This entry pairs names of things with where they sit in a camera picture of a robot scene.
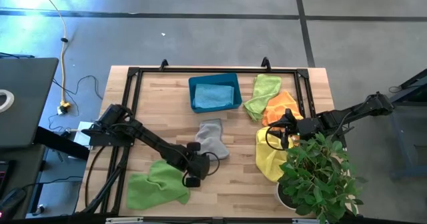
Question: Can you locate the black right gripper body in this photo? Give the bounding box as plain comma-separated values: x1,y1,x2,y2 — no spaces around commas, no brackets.
274,117,303,139

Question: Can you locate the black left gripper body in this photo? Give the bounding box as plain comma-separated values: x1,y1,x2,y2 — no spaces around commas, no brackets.
181,150,211,180

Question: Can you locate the grey microfiber towel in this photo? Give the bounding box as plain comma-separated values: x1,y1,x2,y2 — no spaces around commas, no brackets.
195,118,231,161

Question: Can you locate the yellow microfiber towel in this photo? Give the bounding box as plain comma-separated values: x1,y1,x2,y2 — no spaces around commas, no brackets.
255,126,296,183

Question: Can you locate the lime green microfiber towel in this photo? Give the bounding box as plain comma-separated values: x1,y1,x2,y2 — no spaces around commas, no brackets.
243,73,283,122

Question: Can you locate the blue microfiber towel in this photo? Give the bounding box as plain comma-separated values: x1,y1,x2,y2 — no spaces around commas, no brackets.
193,83,235,109

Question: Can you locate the orange microfiber towel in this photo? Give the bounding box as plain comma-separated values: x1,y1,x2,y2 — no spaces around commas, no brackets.
262,90,304,127

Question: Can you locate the green leafy plant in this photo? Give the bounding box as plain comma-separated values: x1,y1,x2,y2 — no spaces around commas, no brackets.
278,132,368,224

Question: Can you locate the white plant pot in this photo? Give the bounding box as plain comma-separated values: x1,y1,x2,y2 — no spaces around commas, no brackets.
274,182,303,211

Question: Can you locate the blue plastic bin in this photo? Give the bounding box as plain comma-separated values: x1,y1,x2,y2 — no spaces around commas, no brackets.
188,73,243,114

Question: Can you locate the white box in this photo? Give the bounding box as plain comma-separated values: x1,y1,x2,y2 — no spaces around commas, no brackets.
72,121,93,150

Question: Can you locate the dark metal side table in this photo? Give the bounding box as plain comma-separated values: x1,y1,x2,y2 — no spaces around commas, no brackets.
388,69,427,181

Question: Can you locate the black desk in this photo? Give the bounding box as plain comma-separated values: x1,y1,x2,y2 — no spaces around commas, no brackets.
0,126,91,220

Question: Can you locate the black computer mouse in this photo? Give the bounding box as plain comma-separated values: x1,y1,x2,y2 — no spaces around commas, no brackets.
0,187,27,218

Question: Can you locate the black keyboard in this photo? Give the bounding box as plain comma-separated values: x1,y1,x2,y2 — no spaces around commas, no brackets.
0,160,16,198

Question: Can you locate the white tape roll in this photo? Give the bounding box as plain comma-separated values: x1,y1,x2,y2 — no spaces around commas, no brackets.
0,89,15,113

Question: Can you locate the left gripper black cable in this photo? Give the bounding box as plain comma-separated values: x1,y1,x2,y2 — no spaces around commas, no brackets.
181,151,221,187

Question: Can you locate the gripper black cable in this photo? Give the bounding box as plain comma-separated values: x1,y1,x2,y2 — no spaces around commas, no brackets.
181,151,221,187
266,122,286,151

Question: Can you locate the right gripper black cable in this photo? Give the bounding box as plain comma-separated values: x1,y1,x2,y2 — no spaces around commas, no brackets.
266,122,286,151

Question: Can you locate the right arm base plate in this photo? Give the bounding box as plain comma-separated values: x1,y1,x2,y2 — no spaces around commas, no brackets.
328,123,355,150

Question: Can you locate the black aluminium frame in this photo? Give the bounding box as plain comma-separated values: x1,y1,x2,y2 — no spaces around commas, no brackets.
75,57,316,217

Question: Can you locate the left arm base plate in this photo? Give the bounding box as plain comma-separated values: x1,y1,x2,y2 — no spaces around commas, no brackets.
81,119,137,147

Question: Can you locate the yellow power cable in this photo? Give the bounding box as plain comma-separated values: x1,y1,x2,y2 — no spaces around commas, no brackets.
35,0,72,111

